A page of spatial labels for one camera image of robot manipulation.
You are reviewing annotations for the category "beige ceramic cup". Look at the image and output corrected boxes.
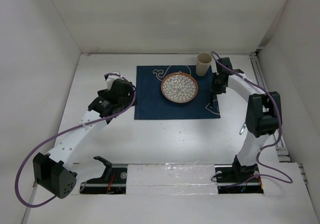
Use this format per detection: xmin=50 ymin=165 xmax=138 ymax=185
xmin=196 ymin=53 xmax=213 ymax=77

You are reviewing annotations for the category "blue whale cloth napkin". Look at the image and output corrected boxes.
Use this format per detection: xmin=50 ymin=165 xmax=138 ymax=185
xmin=134 ymin=65 xmax=221 ymax=120

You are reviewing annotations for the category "floral orange-rimmed plate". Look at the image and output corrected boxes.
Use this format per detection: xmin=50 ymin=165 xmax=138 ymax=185
xmin=160 ymin=72 xmax=199 ymax=103

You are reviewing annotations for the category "green-handled metal fork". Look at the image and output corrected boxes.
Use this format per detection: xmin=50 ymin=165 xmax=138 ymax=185
xmin=239 ymin=123 xmax=247 ymax=135

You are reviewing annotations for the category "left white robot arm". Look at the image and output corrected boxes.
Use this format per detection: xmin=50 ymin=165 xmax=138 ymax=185
xmin=32 ymin=78 xmax=135 ymax=199

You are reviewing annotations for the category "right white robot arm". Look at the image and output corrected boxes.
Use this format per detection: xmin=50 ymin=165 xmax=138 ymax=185
xmin=210 ymin=57 xmax=282 ymax=181

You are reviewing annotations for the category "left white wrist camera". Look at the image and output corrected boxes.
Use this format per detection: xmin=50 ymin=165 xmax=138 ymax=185
xmin=104 ymin=71 xmax=122 ymax=90

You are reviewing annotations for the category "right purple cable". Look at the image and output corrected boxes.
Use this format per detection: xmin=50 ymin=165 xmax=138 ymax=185
xmin=210 ymin=50 xmax=294 ymax=188

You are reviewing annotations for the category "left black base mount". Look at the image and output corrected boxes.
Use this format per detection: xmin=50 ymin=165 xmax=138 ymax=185
xmin=79 ymin=156 xmax=128 ymax=195

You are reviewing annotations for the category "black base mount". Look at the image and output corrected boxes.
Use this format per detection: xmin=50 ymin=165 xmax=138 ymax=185
xmin=211 ymin=165 xmax=264 ymax=194
xmin=79 ymin=156 xmax=128 ymax=195

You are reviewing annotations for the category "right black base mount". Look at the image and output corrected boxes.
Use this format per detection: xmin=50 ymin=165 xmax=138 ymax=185
xmin=211 ymin=165 xmax=264 ymax=194

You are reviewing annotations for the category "aluminium side rail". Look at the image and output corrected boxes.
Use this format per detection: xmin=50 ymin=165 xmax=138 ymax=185
xmin=249 ymin=49 xmax=308 ymax=185

